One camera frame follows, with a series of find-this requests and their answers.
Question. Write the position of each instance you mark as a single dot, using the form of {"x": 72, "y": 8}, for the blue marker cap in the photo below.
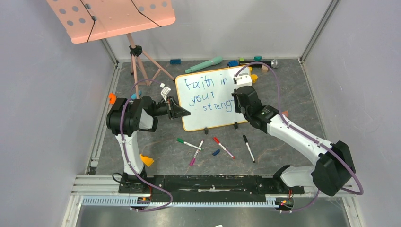
{"x": 216, "y": 152}

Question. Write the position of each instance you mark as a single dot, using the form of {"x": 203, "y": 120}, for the yellow wedge block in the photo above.
{"x": 147, "y": 160}

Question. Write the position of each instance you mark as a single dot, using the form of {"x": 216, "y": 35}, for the blue brick behind board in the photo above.
{"x": 233, "y": 63}

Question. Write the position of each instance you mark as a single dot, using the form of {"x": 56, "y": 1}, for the green whiteboard marker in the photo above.
{"x": 188, "y": 144}

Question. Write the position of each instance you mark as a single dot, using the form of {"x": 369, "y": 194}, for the red whiteboard marker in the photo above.
{"x": 224, "y": 148}

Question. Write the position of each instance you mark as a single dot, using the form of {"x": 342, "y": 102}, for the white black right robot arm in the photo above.
{"x": 331, "y": 163}

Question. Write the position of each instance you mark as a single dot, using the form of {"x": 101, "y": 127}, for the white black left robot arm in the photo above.
{"x": 126, "y": 118}

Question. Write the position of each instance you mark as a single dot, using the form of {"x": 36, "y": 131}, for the yellow cylinder toy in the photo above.
{"x": 254, "y": 78}

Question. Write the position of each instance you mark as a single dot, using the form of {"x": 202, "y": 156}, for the black whiteboard marker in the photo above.
{"x": 249, "y": 149}

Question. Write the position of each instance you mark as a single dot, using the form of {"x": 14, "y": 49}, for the black silver microphone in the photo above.
{"x": 273, "y": 63}

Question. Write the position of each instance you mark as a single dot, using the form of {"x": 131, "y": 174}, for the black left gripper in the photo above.
{"x": 174, "y": 110}

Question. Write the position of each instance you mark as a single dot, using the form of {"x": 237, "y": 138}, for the orange toy block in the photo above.
{"x": 112, "y": 98}

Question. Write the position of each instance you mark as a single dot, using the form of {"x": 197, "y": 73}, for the pink music stand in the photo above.
{"x": 90, "y": 20}

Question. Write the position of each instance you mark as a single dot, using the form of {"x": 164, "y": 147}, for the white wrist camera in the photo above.
{"x": 165, "y": 91}
{"x": 243, "y": 79}

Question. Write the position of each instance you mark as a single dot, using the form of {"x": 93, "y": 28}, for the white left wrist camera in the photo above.
{"x": 165, "y": 91}

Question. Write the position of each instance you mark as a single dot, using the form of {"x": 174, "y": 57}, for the pink whiteboard marker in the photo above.
{"x": 196, "y": 153}

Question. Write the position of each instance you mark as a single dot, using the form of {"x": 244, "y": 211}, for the dark blue brick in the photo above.
{"x": 175, "y": 61}

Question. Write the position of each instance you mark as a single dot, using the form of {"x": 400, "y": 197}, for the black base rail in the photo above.
{"x": 207, "y": 188}

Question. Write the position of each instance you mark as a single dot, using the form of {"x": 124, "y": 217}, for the yellow framed whiteboard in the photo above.
{"x": 207, "y": 96}

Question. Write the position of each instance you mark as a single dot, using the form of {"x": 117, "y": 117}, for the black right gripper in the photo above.
{"x": 239, "y": 92}

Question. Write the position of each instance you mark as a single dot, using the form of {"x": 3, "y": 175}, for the tan wooden cube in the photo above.
{"x": 264, "y": 69}

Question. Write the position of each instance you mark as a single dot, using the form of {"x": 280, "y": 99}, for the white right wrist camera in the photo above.
{"x": 243, "y": 79}

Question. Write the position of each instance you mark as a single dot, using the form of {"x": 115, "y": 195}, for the teal toy tube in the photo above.
{"x": 205, "y": 64}

